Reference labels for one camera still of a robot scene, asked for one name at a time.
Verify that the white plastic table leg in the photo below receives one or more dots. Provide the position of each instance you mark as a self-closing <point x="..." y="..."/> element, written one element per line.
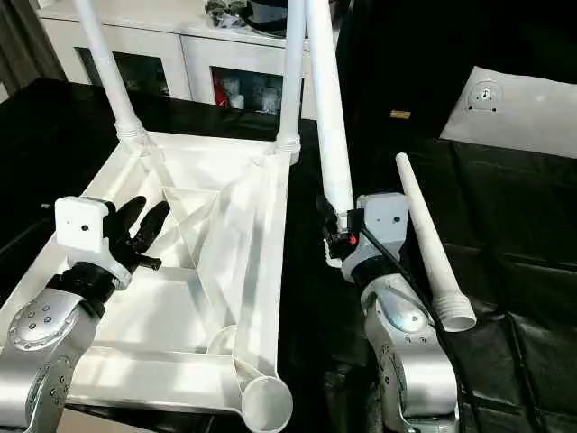
<point x="433" y="244"/>
<point x="329" y="117"/>
<point x="108" y="72"/>
<point x="291" y="81"/>

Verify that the white plastic table top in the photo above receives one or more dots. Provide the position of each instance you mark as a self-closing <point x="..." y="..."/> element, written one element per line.
<point x="243" y="253"/>

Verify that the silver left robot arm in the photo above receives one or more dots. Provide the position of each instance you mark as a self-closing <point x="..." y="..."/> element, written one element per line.
<point x="45" y="352"/>

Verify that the small tan label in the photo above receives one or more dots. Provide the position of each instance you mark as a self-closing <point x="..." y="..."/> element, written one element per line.
<point x="400" y="115"/>

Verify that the small red item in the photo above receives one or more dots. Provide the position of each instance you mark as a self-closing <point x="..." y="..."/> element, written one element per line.
<point x="219" y="90"/>

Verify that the black work mat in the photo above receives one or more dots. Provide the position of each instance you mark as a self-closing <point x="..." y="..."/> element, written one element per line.
<point x="505" y="234"/>

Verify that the white cabinet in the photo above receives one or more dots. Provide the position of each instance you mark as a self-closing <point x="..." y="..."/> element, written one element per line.
<point x="153" y="45"/>

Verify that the grey bag on cabinet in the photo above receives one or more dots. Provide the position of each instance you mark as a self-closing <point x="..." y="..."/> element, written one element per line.
<point x="270" y="11"/>

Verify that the grey curtain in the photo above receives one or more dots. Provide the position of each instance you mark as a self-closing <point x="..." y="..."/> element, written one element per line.
<point x="18" y="41"/>

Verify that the white plastic bag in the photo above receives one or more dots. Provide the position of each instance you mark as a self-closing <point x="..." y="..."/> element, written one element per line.
<point x="514" y="113"/>

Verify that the grey clutter pile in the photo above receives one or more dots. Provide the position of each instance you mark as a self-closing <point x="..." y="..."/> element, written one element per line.
<point x="225" y="11"/>

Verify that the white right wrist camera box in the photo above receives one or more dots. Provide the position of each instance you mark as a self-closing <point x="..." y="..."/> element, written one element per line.
<point x="383" y="230"/>

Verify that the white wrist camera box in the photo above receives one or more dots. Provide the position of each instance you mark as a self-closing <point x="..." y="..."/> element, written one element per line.
<point x="383" y="230"/>
<point x="86" y="230"/>

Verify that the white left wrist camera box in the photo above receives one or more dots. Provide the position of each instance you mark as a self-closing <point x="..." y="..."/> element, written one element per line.
<point x="86" y="230"/>

